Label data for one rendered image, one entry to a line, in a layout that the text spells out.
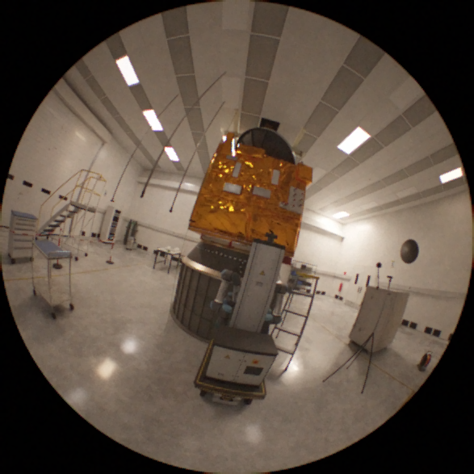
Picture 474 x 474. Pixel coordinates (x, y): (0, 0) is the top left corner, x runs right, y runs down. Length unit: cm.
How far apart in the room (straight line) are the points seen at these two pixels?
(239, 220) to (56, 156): 728
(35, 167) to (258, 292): 763
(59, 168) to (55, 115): 221
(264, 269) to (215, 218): 135
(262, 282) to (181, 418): 166
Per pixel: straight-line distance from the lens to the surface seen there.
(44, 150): 732
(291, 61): 373
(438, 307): 746
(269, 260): 147
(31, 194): 724
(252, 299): 153
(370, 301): 402
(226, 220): 244
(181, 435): 166
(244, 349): 129
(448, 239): 769
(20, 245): 425
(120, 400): 179
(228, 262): 227
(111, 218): 861
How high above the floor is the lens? 161
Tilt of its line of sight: 5 degrees up
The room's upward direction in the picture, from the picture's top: 15 degrees clockwise
